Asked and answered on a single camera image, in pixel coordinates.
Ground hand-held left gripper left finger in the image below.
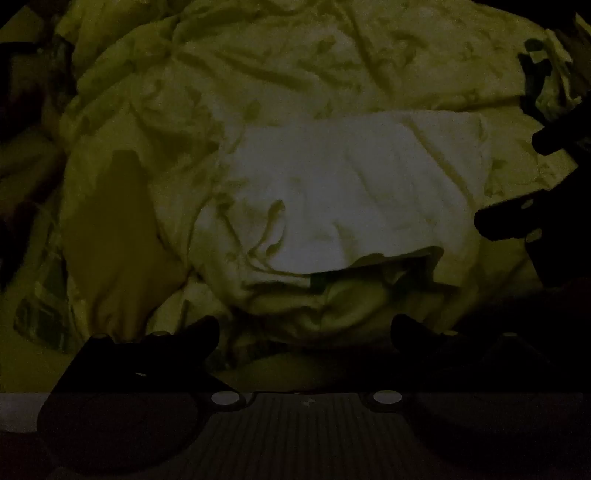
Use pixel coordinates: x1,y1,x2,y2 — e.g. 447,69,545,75
50,316,247,411

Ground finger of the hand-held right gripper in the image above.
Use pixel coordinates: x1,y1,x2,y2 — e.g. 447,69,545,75
475,193,546,243
532,116,591,158

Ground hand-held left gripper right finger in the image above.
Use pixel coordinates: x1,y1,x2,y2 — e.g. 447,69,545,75
363,314,555,412

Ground white small garment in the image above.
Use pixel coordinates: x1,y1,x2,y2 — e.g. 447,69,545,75
198,110,491,278

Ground plaid cloth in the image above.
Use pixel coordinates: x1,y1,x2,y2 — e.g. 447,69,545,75
13,203,86,354

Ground yellow-green crumpled blanket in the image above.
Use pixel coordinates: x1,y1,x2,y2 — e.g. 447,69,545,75
0,0,583,394

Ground dark cloth pile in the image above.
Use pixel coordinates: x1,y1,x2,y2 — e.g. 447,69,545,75
0,28,77,287

